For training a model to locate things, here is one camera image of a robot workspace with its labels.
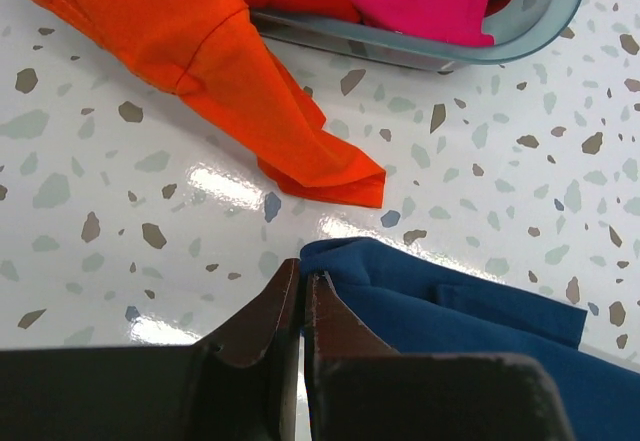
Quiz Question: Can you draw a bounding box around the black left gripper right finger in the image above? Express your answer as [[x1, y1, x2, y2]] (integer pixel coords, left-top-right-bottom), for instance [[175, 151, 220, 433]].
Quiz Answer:
[[304, 272, 575, 440]]

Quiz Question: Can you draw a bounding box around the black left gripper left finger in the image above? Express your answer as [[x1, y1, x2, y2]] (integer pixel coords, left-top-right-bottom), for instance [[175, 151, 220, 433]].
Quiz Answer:
[[1, 259, 300, 440]]

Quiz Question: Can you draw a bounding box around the blue t-shirt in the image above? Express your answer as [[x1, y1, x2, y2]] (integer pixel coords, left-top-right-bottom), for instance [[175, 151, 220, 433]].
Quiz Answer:
[[300, 237, 639, 440]]

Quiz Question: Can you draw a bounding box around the orange t-shirt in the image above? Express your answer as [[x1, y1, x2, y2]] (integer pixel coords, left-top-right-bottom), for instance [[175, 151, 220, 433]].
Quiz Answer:
[[32, 0, 386, 208]]

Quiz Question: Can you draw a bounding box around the pink t-shirt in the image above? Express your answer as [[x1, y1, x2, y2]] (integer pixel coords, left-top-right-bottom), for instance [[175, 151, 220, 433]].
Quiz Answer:
[[349, 0, 494, 47]]

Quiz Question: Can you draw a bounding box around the grey laundry basket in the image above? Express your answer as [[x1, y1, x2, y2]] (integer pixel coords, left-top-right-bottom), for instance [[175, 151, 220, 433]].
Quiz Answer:
[[251, 0, 581, 71]]

